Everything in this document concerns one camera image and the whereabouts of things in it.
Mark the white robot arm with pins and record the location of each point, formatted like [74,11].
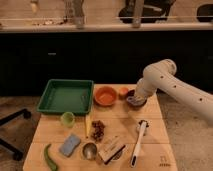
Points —
[161,75]

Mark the orange red bowl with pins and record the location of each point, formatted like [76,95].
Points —
[105,96]

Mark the dark brown bowl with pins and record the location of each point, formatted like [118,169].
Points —
[131,93]

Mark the small orange fruit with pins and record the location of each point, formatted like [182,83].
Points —
[123,92]

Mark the green plastic tray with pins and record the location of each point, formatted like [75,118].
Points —
[65,95]

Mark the dark cabinet counter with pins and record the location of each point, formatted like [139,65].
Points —
[30,57]

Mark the brown grape bunch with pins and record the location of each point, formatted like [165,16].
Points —
[98,130]

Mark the yellow corn cob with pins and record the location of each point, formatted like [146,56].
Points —
[88,125]

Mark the green cup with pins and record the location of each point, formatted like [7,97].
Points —
[68,119]

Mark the blue sponge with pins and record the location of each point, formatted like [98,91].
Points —
[69,145]

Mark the wooden block brush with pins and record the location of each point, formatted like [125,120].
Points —
[110,149]

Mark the green chili pepper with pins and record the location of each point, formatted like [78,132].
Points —
[49,161]

